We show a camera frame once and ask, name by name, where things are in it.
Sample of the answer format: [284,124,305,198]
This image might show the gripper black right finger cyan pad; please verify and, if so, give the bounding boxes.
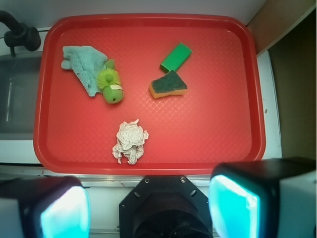
[208,157,317,238]

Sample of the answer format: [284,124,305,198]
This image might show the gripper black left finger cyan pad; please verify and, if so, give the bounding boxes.
[0,177,91,238]

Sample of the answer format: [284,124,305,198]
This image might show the green plush animal toy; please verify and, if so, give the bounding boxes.
[61,46,124,104]

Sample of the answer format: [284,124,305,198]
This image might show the crumpled white paper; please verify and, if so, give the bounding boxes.
[112,119,149,165]

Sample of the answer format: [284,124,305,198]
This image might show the red plastic tray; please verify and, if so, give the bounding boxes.
[34,14,265,175]

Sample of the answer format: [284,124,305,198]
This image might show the steel sink basin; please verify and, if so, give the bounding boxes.
[0,52,42,140]

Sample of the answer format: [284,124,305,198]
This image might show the orange sponge, green scrub top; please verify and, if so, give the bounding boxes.
[149,70,188,99]

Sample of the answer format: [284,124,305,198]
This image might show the green rectangular block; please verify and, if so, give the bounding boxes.
[160,43,192,72]

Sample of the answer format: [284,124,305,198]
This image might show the black faucet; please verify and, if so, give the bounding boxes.
[0,10,41,57]

